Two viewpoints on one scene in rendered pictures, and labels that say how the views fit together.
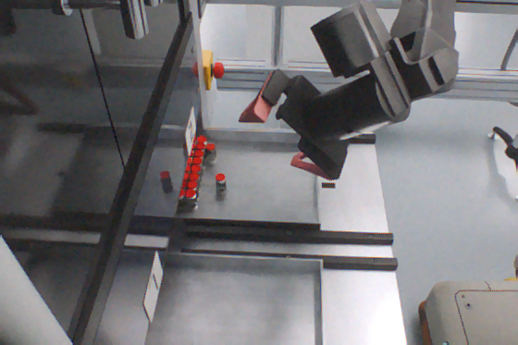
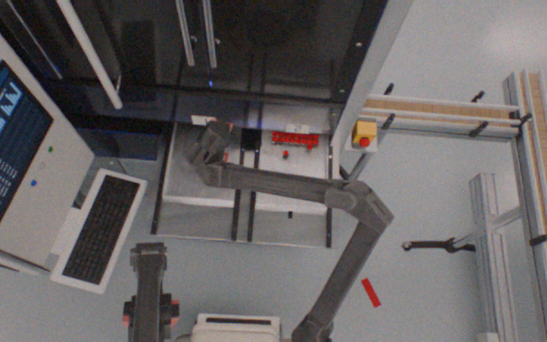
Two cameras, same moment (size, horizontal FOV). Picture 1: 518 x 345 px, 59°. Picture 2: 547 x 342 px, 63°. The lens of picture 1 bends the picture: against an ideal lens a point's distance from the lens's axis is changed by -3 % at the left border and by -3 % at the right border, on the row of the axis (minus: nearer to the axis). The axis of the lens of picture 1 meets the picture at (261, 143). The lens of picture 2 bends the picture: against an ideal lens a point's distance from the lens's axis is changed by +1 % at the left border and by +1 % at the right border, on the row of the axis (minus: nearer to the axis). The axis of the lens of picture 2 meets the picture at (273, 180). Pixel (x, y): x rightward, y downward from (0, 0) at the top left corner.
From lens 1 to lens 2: 1.14 m
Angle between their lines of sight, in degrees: 48
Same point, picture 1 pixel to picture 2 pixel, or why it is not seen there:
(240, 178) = (295, 166)
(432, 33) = (219, 170)
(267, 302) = not seen: hidden behind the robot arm
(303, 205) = (274, 199)
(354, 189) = (287, 229)
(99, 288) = (164, 89)
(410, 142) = not seen: outside the picture
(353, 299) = (217, 217)
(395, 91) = (193, 155)
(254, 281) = not seen: hidden behind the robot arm
